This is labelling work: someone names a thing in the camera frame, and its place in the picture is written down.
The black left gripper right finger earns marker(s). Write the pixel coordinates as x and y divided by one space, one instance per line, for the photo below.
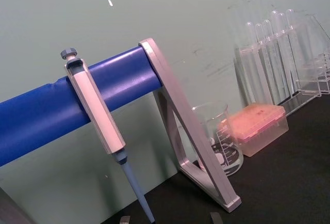
216 219

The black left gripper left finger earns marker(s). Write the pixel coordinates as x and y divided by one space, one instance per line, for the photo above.
125 220

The black table cloth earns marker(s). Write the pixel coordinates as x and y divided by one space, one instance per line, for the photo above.
283 182

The clear glass beaker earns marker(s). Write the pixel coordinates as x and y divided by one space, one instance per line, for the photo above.
227 141

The orange translucent pipette tip box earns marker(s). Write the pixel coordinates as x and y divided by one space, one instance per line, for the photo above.
257 128

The white and blue-grey pipette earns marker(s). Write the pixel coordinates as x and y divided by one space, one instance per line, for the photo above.
95 108

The pipette stand with blue bar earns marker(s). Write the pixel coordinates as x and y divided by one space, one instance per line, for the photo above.
129 79

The clear acrylic test tube rack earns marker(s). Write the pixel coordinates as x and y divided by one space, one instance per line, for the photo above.
260 79

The small clear acrylic stand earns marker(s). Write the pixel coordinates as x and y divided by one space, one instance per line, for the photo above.
313 82

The clear glass test tube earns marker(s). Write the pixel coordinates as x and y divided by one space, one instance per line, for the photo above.
250 53
267 29
274 22
282 53
292 53
259 34

